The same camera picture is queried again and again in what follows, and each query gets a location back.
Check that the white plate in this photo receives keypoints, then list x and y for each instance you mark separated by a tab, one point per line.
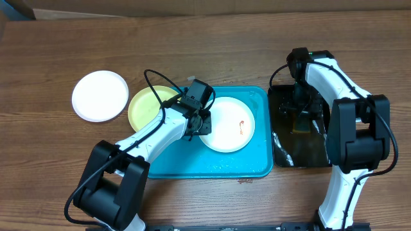
100	96
232	125

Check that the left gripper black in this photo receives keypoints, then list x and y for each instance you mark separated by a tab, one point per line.
207	128

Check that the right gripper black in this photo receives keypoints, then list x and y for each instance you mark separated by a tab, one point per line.
293	107

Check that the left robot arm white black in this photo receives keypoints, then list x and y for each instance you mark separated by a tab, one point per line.
112	185

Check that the green yellow sponge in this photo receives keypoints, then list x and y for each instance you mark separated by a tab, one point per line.
301	123

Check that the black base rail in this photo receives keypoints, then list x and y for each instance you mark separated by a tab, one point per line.
288	226

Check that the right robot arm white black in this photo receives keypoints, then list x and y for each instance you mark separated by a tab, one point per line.
358	134

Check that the yellow plate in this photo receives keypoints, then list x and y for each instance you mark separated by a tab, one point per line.
143	108

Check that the black water tray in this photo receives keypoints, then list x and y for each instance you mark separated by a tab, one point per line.
297	149

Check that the teal plastic tray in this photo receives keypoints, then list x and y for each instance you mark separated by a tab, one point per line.
193	159

